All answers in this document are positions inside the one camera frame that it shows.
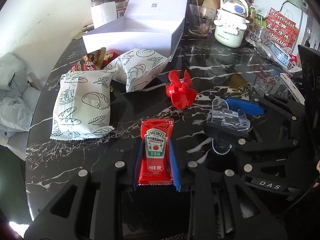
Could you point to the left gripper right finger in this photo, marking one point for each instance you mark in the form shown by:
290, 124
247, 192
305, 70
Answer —
175, 170

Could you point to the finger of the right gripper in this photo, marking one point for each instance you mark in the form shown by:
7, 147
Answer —
226, 139
250, 108

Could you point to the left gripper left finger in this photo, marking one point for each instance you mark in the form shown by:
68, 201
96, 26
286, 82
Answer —
138, 152

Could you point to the red Heinz ketchup packet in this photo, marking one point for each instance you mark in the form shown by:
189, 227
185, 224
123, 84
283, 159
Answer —
155, 169

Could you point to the clear plastic clip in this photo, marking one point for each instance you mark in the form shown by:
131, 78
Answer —
220, 114

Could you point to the red plastic fan propeller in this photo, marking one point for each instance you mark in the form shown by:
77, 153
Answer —
180, 91

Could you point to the white bread-print snack bag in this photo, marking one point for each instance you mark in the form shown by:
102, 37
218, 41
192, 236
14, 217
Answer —
83, 106

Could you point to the red brown candy wrappers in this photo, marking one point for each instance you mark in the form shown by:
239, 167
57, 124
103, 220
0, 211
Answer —
95, 60

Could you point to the red barbecue seasoning bag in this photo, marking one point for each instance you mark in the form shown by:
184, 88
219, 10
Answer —
283, 31

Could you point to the white cartoon water bottle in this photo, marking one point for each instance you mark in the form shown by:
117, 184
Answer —
231, 22

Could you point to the clear glass cup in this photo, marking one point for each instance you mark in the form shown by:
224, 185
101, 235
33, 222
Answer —
200, 19

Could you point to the white open gift box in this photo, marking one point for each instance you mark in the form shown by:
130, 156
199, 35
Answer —
147, 24

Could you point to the grey puffer jacket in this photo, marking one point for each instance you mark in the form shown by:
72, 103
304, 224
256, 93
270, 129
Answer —
18, 102

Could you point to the white paper towel roll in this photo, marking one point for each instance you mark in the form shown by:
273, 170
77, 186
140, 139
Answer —
103, 13

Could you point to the dark jar black lid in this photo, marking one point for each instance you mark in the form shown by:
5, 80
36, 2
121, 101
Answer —
96, 2

